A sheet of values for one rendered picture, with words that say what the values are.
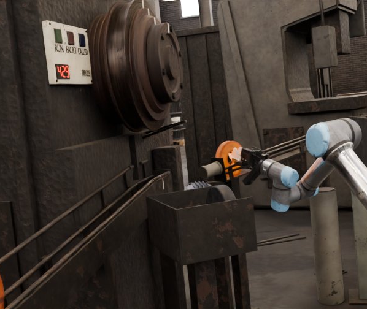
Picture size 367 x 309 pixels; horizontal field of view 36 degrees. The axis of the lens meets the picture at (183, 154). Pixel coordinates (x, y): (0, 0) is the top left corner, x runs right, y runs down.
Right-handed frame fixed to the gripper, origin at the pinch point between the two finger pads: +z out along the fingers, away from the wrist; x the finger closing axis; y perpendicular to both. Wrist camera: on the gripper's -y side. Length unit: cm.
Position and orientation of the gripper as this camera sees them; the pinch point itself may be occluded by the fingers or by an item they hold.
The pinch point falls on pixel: (231, 156)
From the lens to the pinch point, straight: 250.9
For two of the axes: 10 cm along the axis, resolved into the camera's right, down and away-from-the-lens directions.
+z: -6.4, -3.1, 7.1
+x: -7.7, 1.3, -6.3
